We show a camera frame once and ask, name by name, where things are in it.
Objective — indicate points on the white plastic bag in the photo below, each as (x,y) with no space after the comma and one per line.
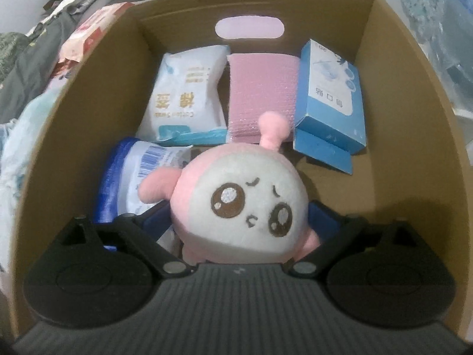
(22,155)

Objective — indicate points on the teal patterned foam mat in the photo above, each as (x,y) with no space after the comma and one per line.
(414,0)

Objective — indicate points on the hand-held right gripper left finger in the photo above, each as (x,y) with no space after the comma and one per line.
(159,222)

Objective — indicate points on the white stand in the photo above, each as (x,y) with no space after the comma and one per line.
(463,111)

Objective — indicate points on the pink bubble wrap pack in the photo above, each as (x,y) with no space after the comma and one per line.
(258,92)

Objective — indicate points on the blue face mask box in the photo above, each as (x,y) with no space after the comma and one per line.
(329,100)

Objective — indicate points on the grey jacket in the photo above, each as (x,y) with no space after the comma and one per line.
(37,66)

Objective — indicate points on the green patterned bag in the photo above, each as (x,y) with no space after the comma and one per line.
(11,51)

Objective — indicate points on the blue white wipes pack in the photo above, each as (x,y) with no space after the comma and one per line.
(122,177)

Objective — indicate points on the red white tissue packet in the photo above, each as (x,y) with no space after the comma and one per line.
(92,29)

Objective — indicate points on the pink printed bed sheet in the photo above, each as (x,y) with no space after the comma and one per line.
(249,27)

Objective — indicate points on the pink white plush doll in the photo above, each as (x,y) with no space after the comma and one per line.
(240,192)

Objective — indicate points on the white cotton swab pack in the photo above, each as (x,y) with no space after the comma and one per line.
(184,92)

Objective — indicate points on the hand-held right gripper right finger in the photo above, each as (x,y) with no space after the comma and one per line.
(325,218)

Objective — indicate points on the blue water jug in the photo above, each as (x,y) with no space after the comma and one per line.
(458,26)

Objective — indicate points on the brown cardboard box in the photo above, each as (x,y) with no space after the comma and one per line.
(406,118)

